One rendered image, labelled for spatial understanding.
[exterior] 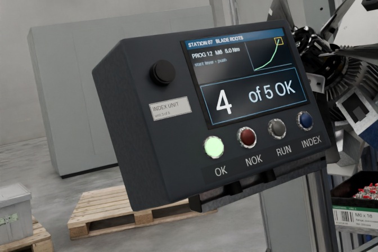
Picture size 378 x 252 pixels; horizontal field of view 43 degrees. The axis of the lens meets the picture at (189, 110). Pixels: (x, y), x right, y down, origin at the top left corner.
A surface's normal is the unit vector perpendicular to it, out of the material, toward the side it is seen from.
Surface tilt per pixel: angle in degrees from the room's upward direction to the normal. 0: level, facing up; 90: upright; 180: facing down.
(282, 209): 90
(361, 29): 50
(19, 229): 96
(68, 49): 90
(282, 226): 90
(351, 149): 77
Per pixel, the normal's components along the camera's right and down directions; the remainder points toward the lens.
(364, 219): -0.67, 0.18
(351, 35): -0.73, -0.49
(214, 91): 0.48, -0.27
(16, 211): 0.48, 0.10
